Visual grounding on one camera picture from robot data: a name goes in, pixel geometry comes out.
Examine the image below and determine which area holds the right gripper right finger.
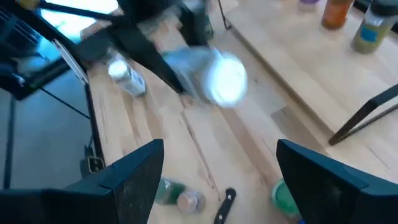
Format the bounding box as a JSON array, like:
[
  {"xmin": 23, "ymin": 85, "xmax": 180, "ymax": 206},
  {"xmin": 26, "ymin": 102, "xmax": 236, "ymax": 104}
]
[{"xmin": 275, "ymin": 138, "xmax": 398, "ymax": 224}]

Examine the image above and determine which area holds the black handle kitchen knife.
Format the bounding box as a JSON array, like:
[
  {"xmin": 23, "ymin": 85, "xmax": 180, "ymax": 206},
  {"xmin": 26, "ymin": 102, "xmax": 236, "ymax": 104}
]
[{"xmin": 213, "ymin": 187, "xmax": 238, "ymax": 224}]

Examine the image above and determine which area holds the green lid oregano jar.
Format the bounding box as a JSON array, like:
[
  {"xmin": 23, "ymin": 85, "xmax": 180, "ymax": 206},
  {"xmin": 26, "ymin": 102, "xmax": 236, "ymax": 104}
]
[
  {"xmin": 269, "ymin": 179, "xmax": 301, "ymax": 218},
  {"xmin": 154, "ymin": 177, "xmax": 187, "ymax": 206}
]

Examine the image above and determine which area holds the small cork stopper spice jar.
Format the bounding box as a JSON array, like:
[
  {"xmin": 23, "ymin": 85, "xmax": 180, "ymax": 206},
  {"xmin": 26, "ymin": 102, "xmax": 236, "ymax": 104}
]
[{"xmin": 176, "ymin": 190, "xmax": 206, "ymax": 215}]

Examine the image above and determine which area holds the black lid yellow-green spice jar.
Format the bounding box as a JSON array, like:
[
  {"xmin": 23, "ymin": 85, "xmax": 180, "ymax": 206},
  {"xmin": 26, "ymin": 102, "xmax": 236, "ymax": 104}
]
[{"xmin": 350, "ymin": 0, "xmax": 398, "ymax": 55}]

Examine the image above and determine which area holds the black lid reddish orange jar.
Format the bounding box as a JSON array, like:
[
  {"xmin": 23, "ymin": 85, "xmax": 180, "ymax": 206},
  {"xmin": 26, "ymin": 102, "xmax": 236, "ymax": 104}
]
[{"xmin": 321, "ymin": 0, "xmax": 355, "ymax": 31}]

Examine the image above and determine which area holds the black aluminium rig frame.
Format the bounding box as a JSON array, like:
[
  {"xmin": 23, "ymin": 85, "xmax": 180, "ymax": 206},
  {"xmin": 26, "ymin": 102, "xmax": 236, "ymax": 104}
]
[{"xmin": 51, "ymin": 39, "xmax": 106, "ymax": 180}]

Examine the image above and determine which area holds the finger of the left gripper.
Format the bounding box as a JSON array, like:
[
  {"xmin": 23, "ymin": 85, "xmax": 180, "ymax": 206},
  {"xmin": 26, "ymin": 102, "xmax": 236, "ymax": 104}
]
[
  {"xmin": 182, "ymin": 0, "xmax": 215, "ymax": 46},
  {"xmin": 110, "ymin": 23, "xmax": 186, "ymax": 95}
]

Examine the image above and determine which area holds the white lid bagel seasoning jar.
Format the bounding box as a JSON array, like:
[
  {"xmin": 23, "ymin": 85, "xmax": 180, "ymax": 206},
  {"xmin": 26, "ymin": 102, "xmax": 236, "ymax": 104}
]
[
  {"xmin": 161, "ymin": 46, "xmax": 249, "ymax": 109},
  {"xmin": 107, "ymin": 58, "xmax": 147, "ymax": 97}
]

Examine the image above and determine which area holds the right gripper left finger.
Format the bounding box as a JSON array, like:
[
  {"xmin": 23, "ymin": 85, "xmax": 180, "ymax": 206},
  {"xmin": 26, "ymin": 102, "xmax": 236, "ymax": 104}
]
[{"xmin": 0, "ymin": 139, "xmax": 165, "ymax": 224}]

